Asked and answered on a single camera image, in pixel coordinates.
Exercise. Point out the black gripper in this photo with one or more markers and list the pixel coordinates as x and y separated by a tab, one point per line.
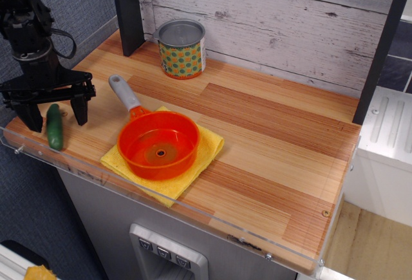
43	80

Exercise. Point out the green toy cucumber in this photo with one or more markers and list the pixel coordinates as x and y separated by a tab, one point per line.
54	127

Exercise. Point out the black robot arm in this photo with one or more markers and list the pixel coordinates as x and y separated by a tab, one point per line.
27	25

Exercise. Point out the clear acrylic front guard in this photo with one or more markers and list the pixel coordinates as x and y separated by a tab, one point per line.
227	224

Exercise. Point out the grey toy fridge cabinet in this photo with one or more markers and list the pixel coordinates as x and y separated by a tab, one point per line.
107	214

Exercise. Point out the yellow folded cloth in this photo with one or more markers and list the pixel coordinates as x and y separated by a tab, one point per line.
180	183

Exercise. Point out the patterned tin can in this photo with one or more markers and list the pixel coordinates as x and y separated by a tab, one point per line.
181	44

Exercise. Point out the yellow object at corner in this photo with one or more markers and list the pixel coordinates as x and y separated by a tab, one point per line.
39	273

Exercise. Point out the silver dispenser button panel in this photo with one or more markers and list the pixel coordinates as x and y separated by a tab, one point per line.
162	258

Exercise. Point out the white toy sink unit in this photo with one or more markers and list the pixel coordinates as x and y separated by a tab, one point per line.
379	179

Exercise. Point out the orange pan with grey handle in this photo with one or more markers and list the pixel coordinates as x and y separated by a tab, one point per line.
156	145

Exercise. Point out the black left upright post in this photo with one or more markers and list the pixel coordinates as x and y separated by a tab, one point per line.
130	24

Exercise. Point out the black upright post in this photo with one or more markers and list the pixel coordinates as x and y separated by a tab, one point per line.
386	38
130	24

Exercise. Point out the black right upright post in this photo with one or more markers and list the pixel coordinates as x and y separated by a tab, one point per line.
386	38

